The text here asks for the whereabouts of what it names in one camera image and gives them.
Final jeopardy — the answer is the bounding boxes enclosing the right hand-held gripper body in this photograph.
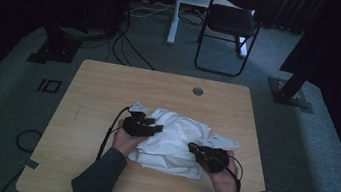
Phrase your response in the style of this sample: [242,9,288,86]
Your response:
[194,130,241,178]

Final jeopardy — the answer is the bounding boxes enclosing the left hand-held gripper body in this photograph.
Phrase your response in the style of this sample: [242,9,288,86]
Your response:
[121,100,155,140]

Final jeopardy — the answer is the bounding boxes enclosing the white skirt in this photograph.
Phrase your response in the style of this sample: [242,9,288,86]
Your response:
[126,104,214,182]

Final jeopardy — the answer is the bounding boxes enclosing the person's left hand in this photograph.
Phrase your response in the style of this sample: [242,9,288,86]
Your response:
[111,118,153,159]

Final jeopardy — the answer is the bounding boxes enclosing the person's right hand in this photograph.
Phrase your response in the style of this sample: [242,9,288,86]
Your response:
[205,148,242,192]

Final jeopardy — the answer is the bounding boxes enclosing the grey table grommet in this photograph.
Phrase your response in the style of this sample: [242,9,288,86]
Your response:
[191,86,205,97]

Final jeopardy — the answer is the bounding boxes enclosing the black slanted stand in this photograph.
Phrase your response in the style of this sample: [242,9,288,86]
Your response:
[264,66,320,114]

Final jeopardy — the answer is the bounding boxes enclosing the black stand base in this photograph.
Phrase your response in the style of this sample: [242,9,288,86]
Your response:
[26,20,85,70]

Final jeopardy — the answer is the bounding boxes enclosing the black folding chair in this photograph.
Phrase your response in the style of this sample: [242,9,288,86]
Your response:
[192,0,277,83]

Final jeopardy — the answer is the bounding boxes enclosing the dark curtain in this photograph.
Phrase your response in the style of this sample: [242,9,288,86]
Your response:
[262,0,327,37]

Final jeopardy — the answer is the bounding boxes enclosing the left hand-held gripper cable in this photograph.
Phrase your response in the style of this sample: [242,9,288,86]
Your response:
[95,102,133,166]

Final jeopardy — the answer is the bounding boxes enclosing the hand-held gripper cable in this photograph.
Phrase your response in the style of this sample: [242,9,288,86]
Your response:
[95,102,133,166]
[222,154,247,192]

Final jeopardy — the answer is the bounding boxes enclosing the right hand-held gripper cable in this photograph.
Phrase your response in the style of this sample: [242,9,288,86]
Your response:
[222,154,247,192]

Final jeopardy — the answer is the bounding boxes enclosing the black floor cables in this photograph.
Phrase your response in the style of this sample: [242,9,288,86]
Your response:
[105,16,162,72]

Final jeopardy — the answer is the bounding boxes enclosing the white desk frame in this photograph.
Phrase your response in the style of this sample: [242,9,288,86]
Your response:
[164,0,257,59]

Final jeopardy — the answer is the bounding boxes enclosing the white floor cable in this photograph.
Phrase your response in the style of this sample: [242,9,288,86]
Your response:
[128,0,176,24]

